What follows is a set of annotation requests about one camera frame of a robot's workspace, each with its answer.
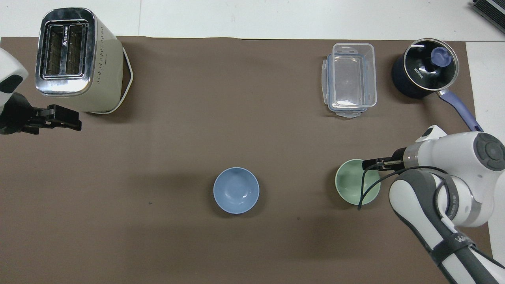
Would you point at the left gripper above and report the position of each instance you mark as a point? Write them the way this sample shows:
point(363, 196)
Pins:
point(15, 116)

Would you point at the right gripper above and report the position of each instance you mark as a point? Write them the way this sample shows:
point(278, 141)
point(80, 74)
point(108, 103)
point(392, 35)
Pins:
point(399, 159)

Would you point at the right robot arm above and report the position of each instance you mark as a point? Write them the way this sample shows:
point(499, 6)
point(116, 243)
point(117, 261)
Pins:
point(453, 157)

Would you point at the green bowl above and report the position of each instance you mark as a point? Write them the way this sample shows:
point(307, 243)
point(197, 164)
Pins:
point(349, 183)

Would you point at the blue bowl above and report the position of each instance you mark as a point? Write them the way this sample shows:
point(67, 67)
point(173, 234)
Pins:
point(236, 190)

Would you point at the clear lid with blue seal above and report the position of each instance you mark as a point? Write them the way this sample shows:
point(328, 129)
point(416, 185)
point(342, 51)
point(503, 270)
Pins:
point(347, 112)

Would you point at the dark blue saucepan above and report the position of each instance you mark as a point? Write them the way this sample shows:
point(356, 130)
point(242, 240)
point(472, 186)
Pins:
point(404, 85)

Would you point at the clear plastic container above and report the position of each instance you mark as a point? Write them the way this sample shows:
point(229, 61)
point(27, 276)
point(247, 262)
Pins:
point(353, 75)

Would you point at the cream and chrome toaster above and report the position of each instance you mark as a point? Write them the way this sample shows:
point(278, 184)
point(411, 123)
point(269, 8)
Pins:
point(100, 67)

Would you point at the glass pot lid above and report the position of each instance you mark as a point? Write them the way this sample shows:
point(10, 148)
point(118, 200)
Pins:
point(428, 65)

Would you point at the black stand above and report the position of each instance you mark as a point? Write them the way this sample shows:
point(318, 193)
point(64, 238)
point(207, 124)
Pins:
point(491, 8)

